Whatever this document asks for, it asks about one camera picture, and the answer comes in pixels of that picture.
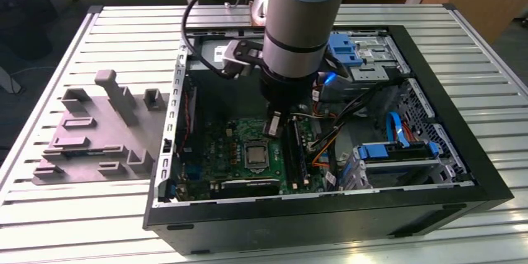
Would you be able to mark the CPU with silver top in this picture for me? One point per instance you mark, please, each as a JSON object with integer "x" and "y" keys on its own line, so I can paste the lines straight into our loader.
{"x": 256, "y": 154}

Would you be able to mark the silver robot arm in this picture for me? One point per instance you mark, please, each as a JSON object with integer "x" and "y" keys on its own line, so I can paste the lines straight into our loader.
{"x": 296, "y": 23}

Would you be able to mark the CPU socket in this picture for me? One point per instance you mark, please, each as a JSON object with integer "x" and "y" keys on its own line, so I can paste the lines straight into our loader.
{"x": 244, "y": 165}

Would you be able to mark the grey power supply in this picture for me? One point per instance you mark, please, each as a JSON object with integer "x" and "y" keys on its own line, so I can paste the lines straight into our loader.
{"x": 222, "y": 97}

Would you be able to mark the RAM stick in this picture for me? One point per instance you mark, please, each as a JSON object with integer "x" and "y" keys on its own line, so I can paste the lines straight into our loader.
{"x": 298, "y": 152}
{"x": 82, "y": 153}

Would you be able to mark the blue plastic drive latch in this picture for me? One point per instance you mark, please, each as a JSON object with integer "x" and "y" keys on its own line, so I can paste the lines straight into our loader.
{"x": 344, "y": 49}

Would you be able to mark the silver disk bay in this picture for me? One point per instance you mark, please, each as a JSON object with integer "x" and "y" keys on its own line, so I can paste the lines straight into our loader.
{"x": 404, "y": 165}
{"x": 370, "y": 75}

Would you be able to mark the green motherboard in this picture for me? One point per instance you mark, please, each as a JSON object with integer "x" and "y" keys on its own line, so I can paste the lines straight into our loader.
{"x": 218, "y": 152}

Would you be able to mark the blue disk carrier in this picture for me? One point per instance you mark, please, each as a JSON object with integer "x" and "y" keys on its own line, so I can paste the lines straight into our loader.
{"x": 373, "y": 152}

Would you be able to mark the black graphics card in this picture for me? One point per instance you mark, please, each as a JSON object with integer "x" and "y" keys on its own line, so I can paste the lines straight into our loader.
{"x": 246, "y": 185}

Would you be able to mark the black PC case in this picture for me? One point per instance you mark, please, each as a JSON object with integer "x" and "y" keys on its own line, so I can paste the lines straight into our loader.
{"x": 288, "y": 230}

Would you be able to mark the grey parts rack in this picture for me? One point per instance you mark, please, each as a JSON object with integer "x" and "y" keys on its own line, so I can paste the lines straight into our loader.
{"x": 106, "y": 140}

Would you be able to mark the grey wrist bracket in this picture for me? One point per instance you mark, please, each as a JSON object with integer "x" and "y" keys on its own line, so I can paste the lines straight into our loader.
{"x": 237, "y": 64}

